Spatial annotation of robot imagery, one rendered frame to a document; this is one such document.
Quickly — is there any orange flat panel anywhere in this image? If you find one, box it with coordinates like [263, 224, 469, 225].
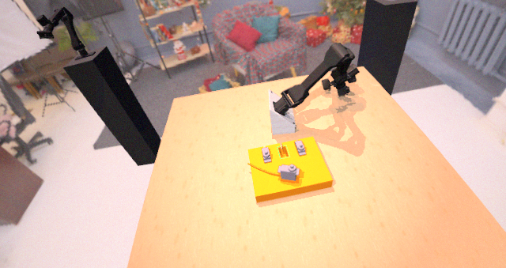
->
[248, 137, 334, 203]

